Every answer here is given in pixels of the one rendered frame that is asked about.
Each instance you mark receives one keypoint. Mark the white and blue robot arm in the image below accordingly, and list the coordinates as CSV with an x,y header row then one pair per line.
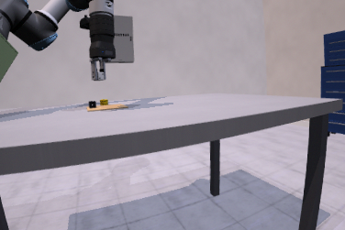
x,y
37,29

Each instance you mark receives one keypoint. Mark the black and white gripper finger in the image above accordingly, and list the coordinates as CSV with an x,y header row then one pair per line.
x,y
93,68
103,66

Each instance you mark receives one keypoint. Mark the yellow die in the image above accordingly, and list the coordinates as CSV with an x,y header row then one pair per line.
x,y
104,102

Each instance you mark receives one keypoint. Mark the peach flat mat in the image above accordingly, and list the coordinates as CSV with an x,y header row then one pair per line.
x,y
106,107

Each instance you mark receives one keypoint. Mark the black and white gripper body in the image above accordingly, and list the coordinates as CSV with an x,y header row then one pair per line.
x,y
101,26

